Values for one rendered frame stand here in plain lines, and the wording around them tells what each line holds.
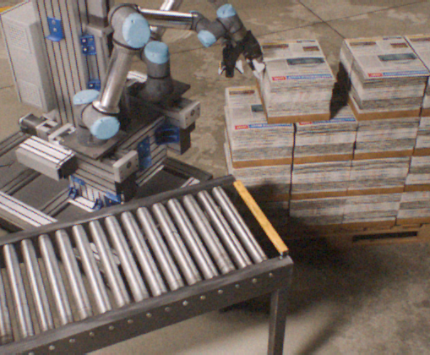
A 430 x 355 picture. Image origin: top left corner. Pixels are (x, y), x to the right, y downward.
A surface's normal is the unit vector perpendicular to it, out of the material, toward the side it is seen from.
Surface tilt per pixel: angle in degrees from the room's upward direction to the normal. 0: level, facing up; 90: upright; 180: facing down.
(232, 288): 90
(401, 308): 0
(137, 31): 83
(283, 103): 90
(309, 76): 1
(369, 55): 0
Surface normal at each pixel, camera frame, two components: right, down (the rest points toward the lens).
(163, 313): 0.37, 0.59
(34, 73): -0.55, 0.54
